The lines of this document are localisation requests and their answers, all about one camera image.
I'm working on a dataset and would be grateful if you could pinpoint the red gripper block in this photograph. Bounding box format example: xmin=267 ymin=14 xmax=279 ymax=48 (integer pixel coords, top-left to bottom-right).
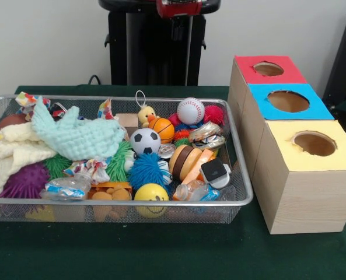
xmin=156 ymin=0 xmax=202 ymax=41

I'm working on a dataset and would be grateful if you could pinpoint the mint green knitted cloth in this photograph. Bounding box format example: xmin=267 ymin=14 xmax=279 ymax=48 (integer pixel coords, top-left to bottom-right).
xmin=31 ymin=96 xmax=125 ymax=161

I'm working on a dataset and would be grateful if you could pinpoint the wooden box with three holes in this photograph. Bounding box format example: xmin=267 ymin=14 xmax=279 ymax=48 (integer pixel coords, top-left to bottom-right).
xmin=227 ymin=55 xmax=346 ymax=235

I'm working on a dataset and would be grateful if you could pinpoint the white baseball with red stitching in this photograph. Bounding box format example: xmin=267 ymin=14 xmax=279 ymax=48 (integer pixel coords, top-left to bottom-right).
xmin=177 ymin=97 xmax=205 ymax=125

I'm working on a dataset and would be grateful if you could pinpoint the yellow duck plush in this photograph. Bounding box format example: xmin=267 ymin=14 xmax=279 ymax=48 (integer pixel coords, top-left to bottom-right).
xmin=135 ymin=90 xmax=159 ymax=128

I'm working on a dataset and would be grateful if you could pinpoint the small orange basketball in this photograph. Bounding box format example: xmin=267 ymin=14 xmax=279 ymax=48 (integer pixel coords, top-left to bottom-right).
xmin=148 ymin=117 xmax=176 ymax=144

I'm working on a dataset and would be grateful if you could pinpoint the black and white soccer ball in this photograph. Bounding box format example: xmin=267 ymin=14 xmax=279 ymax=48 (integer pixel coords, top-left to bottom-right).
xmin=130 ymin=128 xmax=162 ymax=155

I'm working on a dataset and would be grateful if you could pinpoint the toy hamburger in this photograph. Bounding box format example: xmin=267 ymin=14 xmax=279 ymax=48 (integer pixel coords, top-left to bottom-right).
xmin=169 ymin=144 xmax=202 ymax=181

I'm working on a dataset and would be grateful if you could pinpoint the blue fuzzy puffer ball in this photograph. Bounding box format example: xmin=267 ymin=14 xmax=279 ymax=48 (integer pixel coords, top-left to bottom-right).
xmin=128 ymin=152 xmax=173 ymax=192

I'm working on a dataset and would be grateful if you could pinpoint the yellow smiley ball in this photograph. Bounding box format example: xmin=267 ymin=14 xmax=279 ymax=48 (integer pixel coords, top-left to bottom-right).
xmin=134 ymin=183 xmax=170 ymax=219

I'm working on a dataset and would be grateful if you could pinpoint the cream knitted cloth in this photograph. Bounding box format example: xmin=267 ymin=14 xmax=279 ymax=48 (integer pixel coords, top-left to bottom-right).
xmin=0 ymin=122 xmax=57 ymax=195

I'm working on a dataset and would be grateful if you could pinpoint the purple spiky ball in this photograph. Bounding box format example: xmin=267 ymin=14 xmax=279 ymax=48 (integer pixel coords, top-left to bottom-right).
xmin=0 ymin=162 xmax=50 ymax=199

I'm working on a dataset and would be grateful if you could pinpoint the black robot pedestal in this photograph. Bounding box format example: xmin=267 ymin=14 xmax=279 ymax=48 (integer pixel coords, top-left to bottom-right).
xmin=98 ymin=0 xmax=222 ymax=86

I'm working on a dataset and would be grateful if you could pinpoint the wire mesh bin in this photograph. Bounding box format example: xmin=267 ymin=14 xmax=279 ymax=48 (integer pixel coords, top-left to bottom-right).
xmin=0 ymin=94 xmax=254 ymax=225

